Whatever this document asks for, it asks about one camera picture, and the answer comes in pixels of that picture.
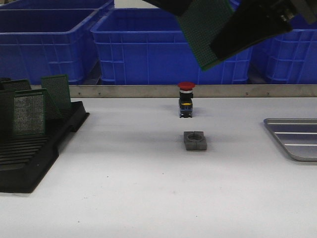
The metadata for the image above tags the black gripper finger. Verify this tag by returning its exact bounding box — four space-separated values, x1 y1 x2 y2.
144 0 195 16

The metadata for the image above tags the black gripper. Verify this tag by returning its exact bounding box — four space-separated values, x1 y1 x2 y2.
210 0 317 61

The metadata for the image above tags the green perforated circuit board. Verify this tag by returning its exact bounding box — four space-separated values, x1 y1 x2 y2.
176 0 234 71
13 90 46 136

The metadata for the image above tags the silver metal tray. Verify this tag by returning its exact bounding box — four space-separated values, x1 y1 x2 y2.
264 119 317 162

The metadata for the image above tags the rear right green circuit board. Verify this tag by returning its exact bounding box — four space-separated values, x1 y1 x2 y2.
41 74 72 114

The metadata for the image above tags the rear left green circuit board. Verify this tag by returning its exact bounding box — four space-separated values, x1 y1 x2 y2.
1 79 31 91

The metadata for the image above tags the far left green circuit board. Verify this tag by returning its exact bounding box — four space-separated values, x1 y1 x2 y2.
0 90 15 142

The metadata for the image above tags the black slotted board rack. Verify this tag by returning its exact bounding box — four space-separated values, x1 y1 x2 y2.
0 101 89 193

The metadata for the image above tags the right blue plastic crate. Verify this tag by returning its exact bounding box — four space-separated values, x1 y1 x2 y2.
251 16 317 84

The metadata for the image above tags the blue plastic crate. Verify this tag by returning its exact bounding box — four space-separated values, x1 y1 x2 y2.
0 9 100 84
251 16 317 84
91 8 252 85

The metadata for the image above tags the centre blue plastic crate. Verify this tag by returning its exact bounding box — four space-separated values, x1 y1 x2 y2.
91 8 252 85

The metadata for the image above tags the red emergency stop button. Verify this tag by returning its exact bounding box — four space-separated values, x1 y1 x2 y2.
178 81 196 118

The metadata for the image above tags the grey metal clamp block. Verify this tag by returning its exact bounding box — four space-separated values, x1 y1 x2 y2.
183 131 207 151

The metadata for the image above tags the left blue plastic crate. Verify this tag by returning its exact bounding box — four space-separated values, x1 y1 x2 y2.
0 9 100 84

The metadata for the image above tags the far left blue crate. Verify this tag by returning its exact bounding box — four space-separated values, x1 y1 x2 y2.
0 0 114 10

